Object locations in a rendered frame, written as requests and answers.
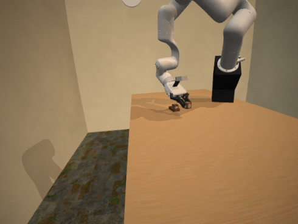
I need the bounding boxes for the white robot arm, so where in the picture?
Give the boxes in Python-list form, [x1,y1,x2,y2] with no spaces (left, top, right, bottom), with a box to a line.
[156,0,256,86]

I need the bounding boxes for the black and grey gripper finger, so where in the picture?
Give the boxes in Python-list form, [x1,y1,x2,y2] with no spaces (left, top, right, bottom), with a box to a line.
[170,93,186,108]
[181,93,191,102]

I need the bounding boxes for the brown number cube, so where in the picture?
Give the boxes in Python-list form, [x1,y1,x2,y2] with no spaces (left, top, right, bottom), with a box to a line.
[172,103,178,109]
[184,102,192,109]

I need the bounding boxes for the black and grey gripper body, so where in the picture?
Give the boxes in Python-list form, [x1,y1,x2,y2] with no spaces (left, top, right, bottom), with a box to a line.
[164,80,187,98]

